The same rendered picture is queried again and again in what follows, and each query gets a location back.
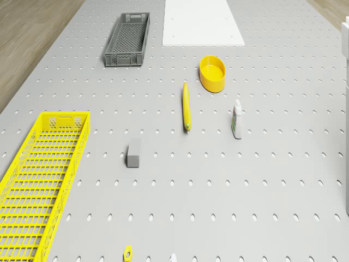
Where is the white bottle with coloured label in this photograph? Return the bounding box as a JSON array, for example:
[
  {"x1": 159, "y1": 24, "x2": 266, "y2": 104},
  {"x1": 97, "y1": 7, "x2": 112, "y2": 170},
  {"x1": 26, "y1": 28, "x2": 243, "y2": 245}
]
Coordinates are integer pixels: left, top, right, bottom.
[{"x1": 231, "y1": 99, "x2": 243, "y2": 140}]

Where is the grey cube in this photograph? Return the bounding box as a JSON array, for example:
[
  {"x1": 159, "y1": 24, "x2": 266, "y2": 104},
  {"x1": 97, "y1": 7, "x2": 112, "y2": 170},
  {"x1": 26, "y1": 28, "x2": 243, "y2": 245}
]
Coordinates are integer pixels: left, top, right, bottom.
[{"x1": 126, "y1": 138, "x2": 143, "y2": 168}]

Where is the dark grey basket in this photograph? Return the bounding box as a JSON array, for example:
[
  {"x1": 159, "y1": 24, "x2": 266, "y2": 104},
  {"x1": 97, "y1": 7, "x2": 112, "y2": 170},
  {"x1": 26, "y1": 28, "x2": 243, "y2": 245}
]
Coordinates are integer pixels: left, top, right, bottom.
[{"x1": 104, "y1": 11, "x2": 151, "y2": 68}]

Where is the banana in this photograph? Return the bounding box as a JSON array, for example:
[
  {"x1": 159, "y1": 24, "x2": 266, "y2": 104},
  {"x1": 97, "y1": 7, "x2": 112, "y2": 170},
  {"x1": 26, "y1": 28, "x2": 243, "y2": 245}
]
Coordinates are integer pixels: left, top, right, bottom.
[{"x1": 182, "y1": 81, "x2": 192, "y2": 134}]

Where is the yellow basket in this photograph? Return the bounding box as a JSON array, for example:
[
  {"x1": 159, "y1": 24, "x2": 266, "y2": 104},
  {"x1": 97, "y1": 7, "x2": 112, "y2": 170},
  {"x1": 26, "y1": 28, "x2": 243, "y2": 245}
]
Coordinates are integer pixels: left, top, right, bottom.
[{"x1": 0, "y1": 111, "x2": 91, "y2": 262}]

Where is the yellow bowl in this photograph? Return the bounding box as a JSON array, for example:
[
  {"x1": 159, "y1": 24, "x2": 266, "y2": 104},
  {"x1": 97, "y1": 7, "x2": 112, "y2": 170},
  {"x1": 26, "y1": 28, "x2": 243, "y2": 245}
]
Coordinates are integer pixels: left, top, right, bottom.
[{"x1": 199, "y1": 55, "x2": 227, "y2": 94}]

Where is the white board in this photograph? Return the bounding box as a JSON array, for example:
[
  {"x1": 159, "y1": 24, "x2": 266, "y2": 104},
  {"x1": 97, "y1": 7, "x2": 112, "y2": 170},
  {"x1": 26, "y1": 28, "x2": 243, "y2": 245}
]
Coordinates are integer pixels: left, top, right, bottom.
[{"x1": 162, "y1": 0, "x2": 246, "y2": 47}]

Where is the white cabinet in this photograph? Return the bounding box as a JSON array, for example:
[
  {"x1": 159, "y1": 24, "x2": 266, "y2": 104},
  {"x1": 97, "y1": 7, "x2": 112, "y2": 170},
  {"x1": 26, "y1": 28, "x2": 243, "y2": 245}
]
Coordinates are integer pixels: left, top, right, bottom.
[{"x1": 341, "y1": 16, "x2": 349, "y2": 215}]

